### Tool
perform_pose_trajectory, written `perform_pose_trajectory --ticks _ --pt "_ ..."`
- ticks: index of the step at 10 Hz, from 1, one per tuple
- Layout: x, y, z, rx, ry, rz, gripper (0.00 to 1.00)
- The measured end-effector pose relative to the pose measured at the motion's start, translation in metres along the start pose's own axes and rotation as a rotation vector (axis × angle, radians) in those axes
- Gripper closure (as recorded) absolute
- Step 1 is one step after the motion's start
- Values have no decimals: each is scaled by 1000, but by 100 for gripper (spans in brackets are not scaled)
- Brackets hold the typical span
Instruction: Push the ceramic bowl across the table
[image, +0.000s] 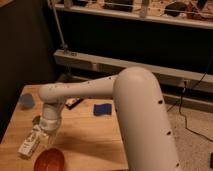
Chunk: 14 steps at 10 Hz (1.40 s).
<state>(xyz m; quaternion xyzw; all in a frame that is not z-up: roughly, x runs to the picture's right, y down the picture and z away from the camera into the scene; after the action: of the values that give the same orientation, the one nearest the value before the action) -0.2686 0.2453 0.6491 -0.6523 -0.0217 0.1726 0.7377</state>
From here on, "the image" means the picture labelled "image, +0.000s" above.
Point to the blue plastic cup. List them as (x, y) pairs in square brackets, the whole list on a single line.
[(27, 100)]

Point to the white rectangular box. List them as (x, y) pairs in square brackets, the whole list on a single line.
[(30, 143)]

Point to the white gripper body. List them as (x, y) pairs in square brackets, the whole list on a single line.
[(50, 120)]

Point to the white cluttered shelf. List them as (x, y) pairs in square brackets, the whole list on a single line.
[(189, 13)]

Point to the metal stand pole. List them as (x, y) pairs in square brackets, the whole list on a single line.
[(64, 46)]

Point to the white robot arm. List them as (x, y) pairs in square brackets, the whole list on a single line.
[(143, 120)]

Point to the blue sponge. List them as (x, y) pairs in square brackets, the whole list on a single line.
[(102, 109)]

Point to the red-brown ceramic bowl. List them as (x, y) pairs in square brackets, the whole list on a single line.
[(50, 160)]

